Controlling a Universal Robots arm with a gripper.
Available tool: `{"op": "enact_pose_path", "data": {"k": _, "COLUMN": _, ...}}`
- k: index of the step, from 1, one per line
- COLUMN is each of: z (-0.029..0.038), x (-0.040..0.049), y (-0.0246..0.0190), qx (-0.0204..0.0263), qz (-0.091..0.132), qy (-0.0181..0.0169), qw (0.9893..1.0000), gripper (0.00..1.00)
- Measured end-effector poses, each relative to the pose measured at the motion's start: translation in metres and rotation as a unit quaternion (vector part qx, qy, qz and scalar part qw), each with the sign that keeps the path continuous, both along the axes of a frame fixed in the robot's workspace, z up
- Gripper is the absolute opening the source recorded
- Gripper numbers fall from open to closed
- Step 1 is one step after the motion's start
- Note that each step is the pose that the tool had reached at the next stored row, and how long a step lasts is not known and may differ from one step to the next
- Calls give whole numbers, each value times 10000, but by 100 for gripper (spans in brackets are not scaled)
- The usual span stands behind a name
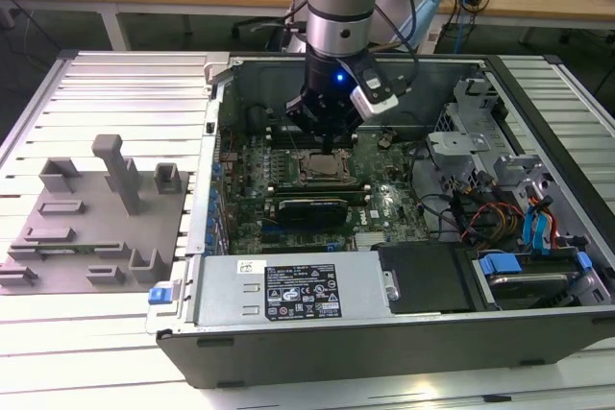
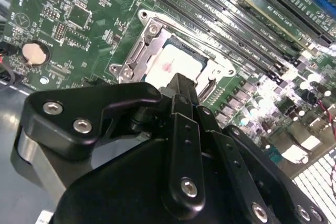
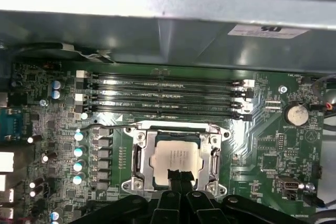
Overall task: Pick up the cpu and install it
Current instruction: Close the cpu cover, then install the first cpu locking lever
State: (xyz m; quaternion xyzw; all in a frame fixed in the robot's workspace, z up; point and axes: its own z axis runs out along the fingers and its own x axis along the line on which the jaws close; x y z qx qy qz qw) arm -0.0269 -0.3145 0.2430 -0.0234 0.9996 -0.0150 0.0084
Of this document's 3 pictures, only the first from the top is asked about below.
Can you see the grey parts rack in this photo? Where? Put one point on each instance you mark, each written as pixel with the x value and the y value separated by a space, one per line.
pixel 96 218

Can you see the open PC case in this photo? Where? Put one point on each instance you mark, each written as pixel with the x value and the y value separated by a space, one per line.
pixel 336 352

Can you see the silver chipset heat sink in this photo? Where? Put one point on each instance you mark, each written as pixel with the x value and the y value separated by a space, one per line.
pixel 371 241

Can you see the silver drive cage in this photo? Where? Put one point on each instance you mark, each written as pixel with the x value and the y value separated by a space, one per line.
pixel 454 142

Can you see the green RAM stick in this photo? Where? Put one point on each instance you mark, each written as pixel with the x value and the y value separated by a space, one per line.
pixel 81 248

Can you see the black expansion slot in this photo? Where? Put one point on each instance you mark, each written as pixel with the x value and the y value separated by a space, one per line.
pixel 302 233

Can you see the blue case latch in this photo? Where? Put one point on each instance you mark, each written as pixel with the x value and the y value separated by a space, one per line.
pixel 160 296

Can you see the green motherboard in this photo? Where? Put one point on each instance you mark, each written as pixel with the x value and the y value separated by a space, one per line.
pixel 389 165

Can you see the CPU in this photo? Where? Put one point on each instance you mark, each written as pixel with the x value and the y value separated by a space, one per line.
pixel 324 169

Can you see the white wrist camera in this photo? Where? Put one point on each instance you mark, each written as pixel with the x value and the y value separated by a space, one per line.
pixel 379 105

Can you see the black graphics card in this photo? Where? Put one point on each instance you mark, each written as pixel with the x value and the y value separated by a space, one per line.
pixel 312 212

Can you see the hard disk in blue carrier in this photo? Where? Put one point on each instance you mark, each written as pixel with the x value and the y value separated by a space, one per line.
pixel 499 263

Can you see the CPU socket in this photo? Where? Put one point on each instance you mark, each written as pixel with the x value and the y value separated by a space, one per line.
pixel 324 184

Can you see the silver power supply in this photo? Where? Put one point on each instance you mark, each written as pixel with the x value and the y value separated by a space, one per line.
pixel 221 290

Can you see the black plastic shroud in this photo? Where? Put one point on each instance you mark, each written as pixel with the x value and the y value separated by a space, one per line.
pixel 423 280

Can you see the coin cell battery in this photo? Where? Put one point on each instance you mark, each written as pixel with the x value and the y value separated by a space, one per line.
pixel 384 142

